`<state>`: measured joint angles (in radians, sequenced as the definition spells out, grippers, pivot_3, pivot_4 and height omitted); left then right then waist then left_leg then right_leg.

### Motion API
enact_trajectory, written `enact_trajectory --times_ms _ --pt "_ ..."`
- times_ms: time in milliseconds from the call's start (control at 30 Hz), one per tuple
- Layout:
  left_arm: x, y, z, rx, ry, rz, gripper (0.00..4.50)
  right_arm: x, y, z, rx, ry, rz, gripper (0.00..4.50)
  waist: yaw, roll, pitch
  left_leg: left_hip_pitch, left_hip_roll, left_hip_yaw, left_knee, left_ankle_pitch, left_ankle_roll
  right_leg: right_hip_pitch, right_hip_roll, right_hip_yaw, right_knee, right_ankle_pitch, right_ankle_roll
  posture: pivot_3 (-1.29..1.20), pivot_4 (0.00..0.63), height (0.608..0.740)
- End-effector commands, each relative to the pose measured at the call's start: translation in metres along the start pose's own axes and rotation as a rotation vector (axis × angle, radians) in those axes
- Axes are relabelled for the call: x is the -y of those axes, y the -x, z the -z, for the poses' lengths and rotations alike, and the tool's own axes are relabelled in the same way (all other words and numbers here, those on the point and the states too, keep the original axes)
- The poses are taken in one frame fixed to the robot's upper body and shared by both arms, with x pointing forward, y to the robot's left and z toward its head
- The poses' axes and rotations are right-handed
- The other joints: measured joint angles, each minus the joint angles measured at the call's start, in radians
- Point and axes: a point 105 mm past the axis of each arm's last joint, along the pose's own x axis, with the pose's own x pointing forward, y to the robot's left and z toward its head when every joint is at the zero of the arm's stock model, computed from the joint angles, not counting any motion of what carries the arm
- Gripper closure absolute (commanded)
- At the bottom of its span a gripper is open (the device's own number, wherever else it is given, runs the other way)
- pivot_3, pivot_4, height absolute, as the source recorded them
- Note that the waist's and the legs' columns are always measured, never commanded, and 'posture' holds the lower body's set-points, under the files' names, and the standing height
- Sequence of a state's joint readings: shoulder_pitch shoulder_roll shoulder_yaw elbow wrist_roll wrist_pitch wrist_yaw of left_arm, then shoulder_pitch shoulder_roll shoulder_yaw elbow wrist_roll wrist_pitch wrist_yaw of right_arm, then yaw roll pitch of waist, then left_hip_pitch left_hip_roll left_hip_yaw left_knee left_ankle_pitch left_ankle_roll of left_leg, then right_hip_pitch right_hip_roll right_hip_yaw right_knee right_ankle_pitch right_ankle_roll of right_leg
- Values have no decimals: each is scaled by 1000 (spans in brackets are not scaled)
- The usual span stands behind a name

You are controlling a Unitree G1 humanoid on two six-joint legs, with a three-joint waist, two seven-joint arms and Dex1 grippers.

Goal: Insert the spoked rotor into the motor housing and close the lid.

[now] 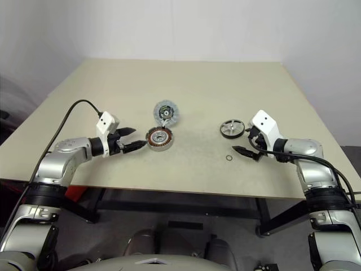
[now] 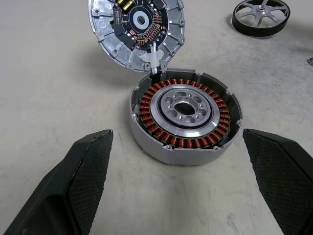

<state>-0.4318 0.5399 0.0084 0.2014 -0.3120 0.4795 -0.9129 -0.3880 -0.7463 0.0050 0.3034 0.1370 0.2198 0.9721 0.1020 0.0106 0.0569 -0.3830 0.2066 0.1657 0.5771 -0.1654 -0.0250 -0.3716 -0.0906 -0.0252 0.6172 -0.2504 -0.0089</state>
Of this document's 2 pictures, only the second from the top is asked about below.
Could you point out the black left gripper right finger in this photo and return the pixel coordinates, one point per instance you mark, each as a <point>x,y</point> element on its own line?
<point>286,186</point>

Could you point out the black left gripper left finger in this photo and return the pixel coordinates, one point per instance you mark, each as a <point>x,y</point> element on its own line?
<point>61,195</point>

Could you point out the round transparent disc part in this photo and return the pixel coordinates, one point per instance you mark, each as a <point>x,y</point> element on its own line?
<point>107,24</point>

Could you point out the small dark object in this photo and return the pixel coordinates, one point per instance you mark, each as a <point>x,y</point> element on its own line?
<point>310,60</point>

